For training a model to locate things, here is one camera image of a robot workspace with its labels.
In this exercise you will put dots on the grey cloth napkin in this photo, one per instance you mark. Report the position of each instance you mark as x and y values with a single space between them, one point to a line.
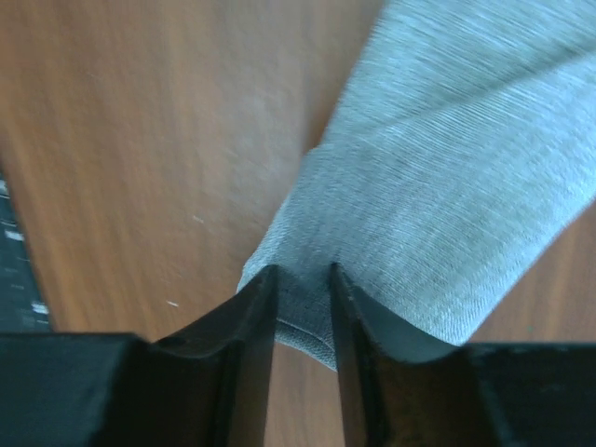
462 145

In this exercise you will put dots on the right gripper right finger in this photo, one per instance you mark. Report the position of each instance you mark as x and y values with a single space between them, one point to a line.
369 343

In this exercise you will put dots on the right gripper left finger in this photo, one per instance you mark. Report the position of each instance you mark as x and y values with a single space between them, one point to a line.
230 350

